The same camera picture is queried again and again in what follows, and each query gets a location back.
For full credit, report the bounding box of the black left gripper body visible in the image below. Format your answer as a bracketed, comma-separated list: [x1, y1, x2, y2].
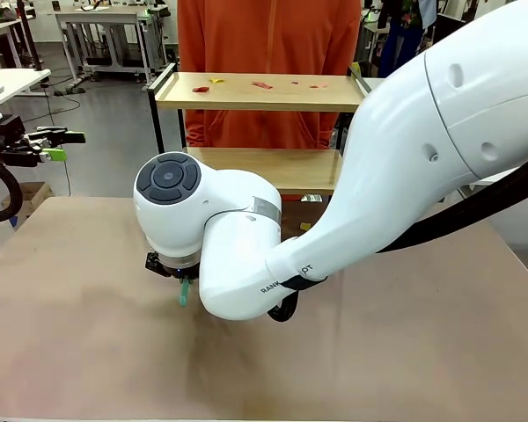
[0, 114, 43, 167]

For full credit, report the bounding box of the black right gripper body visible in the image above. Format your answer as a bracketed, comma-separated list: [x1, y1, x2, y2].
[143, 249, 202, 280]

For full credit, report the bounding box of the teal microfiber duster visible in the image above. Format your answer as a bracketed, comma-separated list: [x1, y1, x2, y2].
[177, 275, 191, 309]

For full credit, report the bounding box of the cardboard box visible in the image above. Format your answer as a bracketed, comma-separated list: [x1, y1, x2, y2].
[0, 181, 57, 220]

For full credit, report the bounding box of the white desk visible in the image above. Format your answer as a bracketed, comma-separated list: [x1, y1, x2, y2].
[0, 68, 53, 111]

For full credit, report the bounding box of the black pole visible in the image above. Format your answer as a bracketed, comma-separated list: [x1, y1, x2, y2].
[16, 0, 44, 72]

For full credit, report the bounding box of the person in orange hoodie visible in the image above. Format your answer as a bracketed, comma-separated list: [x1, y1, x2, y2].
[177, 0, 363, 149]

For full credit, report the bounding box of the person in blue trousers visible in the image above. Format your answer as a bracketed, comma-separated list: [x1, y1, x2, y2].
[376, 0, 436, 80]

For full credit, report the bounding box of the black monitor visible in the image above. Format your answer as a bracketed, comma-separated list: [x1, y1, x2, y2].
[435, 12, 466, 47]

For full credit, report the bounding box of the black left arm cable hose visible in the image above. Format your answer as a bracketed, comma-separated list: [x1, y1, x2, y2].
[0, 144, 24, 224]

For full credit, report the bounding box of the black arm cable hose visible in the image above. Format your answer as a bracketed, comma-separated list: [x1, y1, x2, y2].
[0, 144, 24, 224]
[267, 149, 528, 323]

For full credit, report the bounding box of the metal frame workbench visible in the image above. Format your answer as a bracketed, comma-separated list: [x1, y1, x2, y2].
[54, 4, 171, 87]

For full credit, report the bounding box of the wooden two-tier black-frame shelf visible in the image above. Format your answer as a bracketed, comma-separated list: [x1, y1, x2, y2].
[147, 62, 373, 203]

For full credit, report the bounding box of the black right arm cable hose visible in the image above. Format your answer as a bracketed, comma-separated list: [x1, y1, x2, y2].
[267, 149, 528, 323]

